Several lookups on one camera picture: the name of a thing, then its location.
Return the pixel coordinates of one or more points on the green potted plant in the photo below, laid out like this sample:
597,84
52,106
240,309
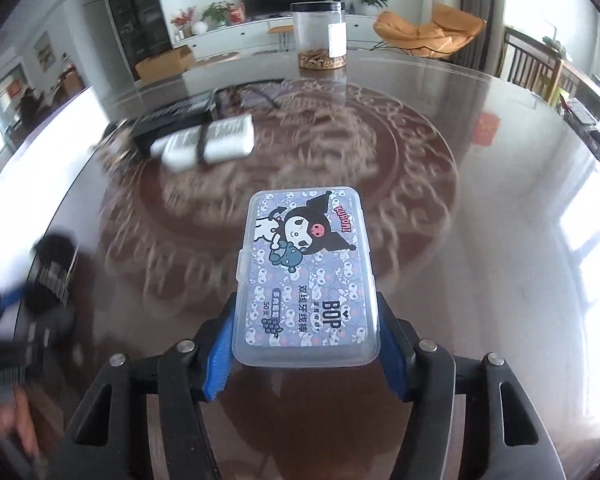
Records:
216,15

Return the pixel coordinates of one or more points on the clear plastic floss box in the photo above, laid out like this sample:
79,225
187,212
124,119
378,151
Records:
307,280

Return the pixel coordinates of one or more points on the dark glass display cabinet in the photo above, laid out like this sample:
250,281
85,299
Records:
137,10

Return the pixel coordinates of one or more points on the wooden chair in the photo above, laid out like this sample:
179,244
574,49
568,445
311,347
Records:
530,65

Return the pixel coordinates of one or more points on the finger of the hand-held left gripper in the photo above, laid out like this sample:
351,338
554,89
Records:
12,296

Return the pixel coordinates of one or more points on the orange lounge chair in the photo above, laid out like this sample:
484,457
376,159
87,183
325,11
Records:
427,30

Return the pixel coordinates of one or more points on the cluttered side table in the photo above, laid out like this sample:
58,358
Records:
592,130

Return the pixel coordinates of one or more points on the person's left hand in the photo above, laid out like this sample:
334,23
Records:
25,430

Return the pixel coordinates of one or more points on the white packet with black band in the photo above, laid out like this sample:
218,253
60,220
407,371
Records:
210,140

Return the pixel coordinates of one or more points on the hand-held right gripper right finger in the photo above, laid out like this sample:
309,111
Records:
392,360

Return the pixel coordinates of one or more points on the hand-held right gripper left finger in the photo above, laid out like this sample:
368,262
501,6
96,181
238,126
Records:
220,355

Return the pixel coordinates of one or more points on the white counter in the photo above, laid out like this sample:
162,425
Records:
35,150

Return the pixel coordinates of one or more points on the red flower arrangement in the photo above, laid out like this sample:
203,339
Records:
184,21

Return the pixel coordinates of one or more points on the cardboard box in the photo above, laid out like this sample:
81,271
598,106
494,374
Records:
164,66

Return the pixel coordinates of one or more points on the black flat box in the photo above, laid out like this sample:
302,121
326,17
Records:
172,120

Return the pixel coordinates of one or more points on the white tv console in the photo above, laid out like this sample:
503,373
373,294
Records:
250,37

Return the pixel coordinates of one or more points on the red gift bag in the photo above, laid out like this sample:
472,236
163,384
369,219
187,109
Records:
237,13

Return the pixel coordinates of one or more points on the framed wall picture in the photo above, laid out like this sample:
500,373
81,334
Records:
43,52

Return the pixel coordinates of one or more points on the clear plastic jar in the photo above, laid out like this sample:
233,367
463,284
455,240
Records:
319,35

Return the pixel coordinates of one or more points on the grey curtain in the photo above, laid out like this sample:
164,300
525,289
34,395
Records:
485,10

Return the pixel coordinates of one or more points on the orange stool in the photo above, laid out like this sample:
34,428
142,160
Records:
280,34

